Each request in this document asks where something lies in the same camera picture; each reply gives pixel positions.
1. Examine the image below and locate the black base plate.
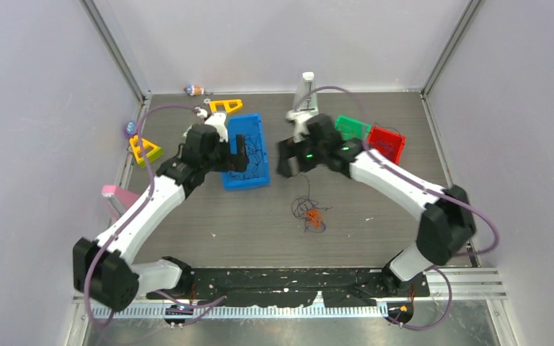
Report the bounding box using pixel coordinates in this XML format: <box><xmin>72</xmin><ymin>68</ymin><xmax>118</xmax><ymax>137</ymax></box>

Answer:
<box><xmin>164</xmin><ymin>267</ymin><xmax>430</xmax><ymax>308</ymax></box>

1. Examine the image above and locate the white metronome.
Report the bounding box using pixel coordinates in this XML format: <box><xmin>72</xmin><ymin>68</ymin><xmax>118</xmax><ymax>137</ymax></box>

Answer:
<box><xmin>293</xmin><ymin>71</ymin><xmax>319</xmax><ymax>115</ymax></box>

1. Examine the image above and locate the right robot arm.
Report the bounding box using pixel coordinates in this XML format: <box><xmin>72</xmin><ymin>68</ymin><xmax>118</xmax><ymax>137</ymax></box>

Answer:
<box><xmin>277</xmin><ymin>111</ymin><xmax>476</xmax><ymax>296</ymax></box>

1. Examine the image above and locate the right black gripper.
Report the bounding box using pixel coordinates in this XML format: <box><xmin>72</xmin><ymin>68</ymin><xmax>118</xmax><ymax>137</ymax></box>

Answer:
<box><xmin>276</xmin><ymin>134</ymin><xmax>326</xmax><ymax>180</ymax></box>

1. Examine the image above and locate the red plastic bin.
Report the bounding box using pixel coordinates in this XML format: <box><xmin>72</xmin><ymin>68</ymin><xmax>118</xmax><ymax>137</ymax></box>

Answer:
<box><xmin>366</xmin><ymin>125</ymin><xmax>406</xmax><ymax>165</ymax></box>

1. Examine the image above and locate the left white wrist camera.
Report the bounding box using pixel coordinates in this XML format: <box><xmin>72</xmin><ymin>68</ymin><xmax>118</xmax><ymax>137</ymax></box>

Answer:
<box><xmin>193</xmin><ymin>106</ymin><xmax>229</xmax><ymax>142</ymax></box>

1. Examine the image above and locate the pink stand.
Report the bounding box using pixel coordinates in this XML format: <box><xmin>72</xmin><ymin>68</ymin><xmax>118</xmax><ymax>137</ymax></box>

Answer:
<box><xmin>101</xmin><ymin>185</ymin><xmax>139</xmax><ymax>223</ymax></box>

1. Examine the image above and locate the green plastic bin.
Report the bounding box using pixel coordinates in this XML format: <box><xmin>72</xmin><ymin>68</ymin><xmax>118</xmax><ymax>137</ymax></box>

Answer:
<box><xmin>335</xmin><ymin>115</ymin><xmax>371</xmax><ymax>141</ymax></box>

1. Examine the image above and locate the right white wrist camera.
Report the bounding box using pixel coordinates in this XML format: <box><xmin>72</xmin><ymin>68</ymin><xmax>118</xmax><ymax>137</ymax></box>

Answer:
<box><xmin>286</xmin><ymin>110</ymin><xmax>314</xmax><ymax>143</ymax></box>

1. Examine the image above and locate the purple round toy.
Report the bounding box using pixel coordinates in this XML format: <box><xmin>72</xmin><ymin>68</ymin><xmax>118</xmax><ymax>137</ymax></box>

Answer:
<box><xmin>123</xmin><ymin>121</ymin><xmax>139</xmax><ymax>140</ymax></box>

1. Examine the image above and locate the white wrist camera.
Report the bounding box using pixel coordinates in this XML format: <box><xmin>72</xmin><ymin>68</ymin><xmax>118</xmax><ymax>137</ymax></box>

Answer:
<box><xmin>286</xmin><ymin>110</ymin><xmax>314</xmax><ymax>143</ymax></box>
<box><xmin>193</xmin><ymin>106</ymin><xmax>229</xmax><ymax>142</ymax></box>

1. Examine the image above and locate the purple wire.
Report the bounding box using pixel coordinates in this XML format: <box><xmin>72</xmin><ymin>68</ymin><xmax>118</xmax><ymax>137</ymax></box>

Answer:
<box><xmin>291</xmin><ymin>125</ymin><xmax>403</xmax><ymax>235</ymax></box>

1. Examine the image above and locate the yellow triangle toy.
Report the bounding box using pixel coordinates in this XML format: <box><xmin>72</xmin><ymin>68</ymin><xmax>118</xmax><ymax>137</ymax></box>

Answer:
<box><xmin>208</xmin><ymin>99</ymin><xmax>244</xmax><ymax>114</ymax></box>
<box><xmin>128</xmin><ymin>136</ymin><xmax>163</xmax><ymax>168</ymax></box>

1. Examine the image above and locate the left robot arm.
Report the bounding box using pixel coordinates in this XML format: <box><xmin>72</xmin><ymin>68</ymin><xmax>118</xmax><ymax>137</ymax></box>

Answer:
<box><xmin>73</xmin><ymin>125</ymin><xmax>250</xmax><ymax>312</ymax></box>

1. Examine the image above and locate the small figurine toy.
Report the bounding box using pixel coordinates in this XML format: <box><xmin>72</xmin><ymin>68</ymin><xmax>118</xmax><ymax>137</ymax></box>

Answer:
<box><xmin>183</xmin><ymin>84</ymin><xmax>206</xmax><ymax>97</ymax></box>

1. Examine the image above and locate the blue plastic bin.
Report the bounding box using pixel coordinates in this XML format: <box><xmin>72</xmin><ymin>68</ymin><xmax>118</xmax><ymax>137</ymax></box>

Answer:
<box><xmin>221</xmin><ymin>113</ymin><xmax>271</xmax><ymax>191</ymax></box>

